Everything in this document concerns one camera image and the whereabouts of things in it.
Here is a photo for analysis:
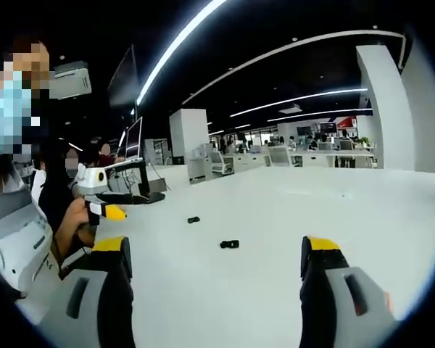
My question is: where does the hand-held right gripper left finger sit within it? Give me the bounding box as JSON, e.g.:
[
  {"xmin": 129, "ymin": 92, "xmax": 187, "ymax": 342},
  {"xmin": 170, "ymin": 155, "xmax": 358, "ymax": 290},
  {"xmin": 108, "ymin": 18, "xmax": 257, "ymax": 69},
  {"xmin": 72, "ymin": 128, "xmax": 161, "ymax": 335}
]
[{"xmin": 39, "ymin": 235, "xmax": 136, "ymax": 348}]

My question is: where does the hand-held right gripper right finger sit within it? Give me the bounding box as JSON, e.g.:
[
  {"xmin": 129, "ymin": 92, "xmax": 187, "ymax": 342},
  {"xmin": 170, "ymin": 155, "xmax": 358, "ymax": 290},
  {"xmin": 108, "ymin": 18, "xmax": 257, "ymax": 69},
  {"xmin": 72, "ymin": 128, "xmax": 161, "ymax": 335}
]
[{"xmin": 299, "ymin": 235, "xmax": 400, "ymax": 348}]

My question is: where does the person's left hand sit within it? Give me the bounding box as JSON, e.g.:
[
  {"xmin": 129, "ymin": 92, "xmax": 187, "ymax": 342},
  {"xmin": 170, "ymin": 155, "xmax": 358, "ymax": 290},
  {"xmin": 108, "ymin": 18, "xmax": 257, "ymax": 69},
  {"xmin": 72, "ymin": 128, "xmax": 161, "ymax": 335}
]
[{"xmin": 67, "ymin": 197, "xmax": 97, "ymax": 236}]

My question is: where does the person's black shirt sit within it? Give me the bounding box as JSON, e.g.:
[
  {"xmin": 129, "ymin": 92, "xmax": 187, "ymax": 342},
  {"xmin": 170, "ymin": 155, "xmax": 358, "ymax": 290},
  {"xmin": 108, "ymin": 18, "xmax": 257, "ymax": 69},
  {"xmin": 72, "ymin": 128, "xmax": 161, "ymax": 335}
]
[{"xmin": 38, "ymin": 144, "xmax": 81, "ymax": 233}]

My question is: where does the computer monitor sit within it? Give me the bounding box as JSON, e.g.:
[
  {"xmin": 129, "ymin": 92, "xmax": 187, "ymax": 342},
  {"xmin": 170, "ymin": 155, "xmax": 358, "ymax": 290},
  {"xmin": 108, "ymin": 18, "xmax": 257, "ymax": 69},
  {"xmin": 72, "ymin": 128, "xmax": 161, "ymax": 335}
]
[{"xmin": 124, "ymin": 116, "xmax": 144, "ymax": 161}]

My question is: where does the white grey chest device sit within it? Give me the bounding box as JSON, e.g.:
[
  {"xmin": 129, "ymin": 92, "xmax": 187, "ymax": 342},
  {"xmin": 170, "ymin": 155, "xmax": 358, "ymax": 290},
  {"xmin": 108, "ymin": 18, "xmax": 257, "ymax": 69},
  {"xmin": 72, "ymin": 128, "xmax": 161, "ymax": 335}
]
[{"xmin": 0, "ymin": 188, "xmax": 54, "ymax": 293}]

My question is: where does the white square pillar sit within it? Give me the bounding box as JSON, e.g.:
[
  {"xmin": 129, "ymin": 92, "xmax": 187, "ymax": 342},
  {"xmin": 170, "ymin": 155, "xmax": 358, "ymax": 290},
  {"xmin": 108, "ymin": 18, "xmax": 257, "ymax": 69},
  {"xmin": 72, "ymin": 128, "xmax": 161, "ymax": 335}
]
[{"xmin": 168, "ymin": 107, "xmax": 210, "ymax": 167}]

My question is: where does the white ceiling unit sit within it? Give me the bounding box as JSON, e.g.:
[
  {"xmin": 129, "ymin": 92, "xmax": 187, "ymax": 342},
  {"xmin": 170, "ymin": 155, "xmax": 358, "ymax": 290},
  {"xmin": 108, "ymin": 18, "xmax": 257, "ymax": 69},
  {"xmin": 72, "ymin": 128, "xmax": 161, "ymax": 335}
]
[{"xmin": 49, "ymin": 60, "xmax": 92, "ymax": 101}]

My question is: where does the dark hanging screen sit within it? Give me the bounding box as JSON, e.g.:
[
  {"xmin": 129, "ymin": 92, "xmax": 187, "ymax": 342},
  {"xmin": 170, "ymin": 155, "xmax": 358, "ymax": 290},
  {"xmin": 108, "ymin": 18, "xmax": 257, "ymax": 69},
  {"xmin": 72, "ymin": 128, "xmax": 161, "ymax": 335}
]
[{"xmin": 107, "ymin": 44, "xmax": 139, "ymax": 109}]

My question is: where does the white office chair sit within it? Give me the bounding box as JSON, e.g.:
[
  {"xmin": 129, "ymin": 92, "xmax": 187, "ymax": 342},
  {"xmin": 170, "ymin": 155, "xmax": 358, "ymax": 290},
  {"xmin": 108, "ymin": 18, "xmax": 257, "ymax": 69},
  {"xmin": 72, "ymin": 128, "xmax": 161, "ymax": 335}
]
[
  {"xmin": 268, "ymin": 146, "xmax": 294, "ymax": 168},
  {"xmin": 210, "ymin": 149, "xmax": 236, "ymax": 175}
]

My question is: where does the row of white office desks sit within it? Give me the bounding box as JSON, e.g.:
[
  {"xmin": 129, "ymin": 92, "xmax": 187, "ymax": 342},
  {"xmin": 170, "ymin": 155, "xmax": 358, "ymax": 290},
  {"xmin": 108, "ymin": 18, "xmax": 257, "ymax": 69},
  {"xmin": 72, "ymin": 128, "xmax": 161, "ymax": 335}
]
[{"xmin": 233, "ymin": 148, "xmax": 377, "ymax": 169}]

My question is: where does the long ceiling light strip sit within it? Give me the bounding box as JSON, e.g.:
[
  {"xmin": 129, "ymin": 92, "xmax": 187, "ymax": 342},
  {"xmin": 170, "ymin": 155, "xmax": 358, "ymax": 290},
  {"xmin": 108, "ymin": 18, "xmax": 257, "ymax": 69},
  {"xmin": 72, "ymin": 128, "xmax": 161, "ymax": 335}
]
[{"xmin": 136, "ymin": 0, "xmax": 228, "ymax": 104}]

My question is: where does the large white pillar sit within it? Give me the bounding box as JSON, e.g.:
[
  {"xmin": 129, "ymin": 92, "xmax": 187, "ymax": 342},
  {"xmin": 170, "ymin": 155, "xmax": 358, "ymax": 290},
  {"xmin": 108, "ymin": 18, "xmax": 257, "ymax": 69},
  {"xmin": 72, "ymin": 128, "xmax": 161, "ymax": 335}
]
[{"xmin": 355, "ymin": 43, "xmax": 416, "ymax": 172}]

